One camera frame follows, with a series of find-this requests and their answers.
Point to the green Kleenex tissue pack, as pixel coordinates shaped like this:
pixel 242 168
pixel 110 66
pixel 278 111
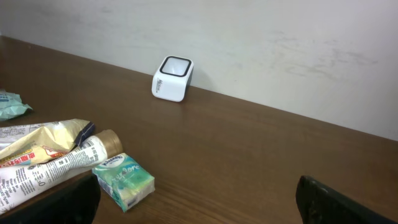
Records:
pixel 124 180

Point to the white barcode scanner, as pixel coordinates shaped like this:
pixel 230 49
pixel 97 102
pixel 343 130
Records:
pixel 172 78

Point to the yellow white snack bag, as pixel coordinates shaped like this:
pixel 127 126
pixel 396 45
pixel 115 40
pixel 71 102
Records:
pixel 39 143

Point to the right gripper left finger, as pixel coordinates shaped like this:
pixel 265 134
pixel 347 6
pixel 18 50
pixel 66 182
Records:
pixel 74 201

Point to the white tube gold cap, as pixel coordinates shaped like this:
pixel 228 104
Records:
pixel 21 183

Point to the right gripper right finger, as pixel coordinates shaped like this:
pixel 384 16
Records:
pixel 320 204

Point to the light blue wipes packet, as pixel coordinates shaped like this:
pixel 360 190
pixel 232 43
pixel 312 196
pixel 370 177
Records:
pixel 12 105

